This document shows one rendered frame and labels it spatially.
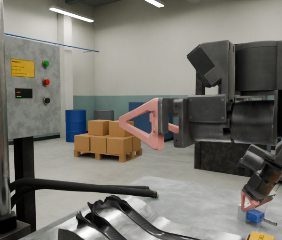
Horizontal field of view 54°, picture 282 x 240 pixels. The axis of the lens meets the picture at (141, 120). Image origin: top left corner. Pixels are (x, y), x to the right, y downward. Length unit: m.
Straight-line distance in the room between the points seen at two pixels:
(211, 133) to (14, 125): 0.93
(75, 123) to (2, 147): 6.80
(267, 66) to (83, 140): 5.54
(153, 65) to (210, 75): 8.05
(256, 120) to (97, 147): 5.31
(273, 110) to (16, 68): 1.01
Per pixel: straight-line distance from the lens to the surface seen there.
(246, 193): 1.02
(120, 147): 5.32
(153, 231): 0.78
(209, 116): 0.37
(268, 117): 0.36
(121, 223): 0.75
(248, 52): 0.37
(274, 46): 0.37
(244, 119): 0.36
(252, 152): 0.97
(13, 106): 1.19
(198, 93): 4.81
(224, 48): 0.38
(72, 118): 7.78
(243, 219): 1.09
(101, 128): 5.74
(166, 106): 0.36
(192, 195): 1.30
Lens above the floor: 1.23
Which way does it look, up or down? 5 degrees down
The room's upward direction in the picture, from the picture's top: straight up
